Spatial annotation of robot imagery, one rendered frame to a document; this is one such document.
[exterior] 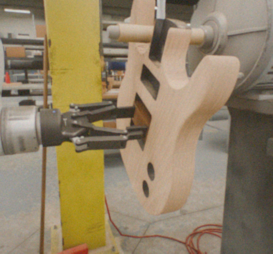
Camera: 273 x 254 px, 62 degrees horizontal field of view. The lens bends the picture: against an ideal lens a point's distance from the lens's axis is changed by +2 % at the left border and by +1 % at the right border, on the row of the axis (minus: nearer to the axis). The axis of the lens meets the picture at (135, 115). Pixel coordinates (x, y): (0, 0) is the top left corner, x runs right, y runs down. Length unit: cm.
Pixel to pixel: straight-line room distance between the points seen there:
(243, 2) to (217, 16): 5
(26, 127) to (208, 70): 31
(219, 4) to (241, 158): 41
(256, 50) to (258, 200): 41
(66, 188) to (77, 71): 69
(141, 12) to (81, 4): 83
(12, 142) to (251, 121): 56
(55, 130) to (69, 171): 100
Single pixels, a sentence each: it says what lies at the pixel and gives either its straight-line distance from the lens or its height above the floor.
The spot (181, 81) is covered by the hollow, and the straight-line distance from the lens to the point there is 40.
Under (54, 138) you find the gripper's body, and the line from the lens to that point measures 45.
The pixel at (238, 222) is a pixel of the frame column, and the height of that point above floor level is 74.
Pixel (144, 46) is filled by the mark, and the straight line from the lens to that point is 54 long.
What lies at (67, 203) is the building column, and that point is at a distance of 153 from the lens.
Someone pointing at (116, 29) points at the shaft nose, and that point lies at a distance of 44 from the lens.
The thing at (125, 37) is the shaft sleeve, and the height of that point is 124.
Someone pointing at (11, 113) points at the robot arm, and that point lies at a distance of 45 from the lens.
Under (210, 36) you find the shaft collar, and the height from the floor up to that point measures 125.
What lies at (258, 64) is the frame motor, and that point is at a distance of 48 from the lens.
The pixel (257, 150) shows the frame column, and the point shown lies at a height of 98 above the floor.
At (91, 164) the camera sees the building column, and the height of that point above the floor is 61.
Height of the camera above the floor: 118
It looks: 12 degrees down
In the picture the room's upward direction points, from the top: straight up
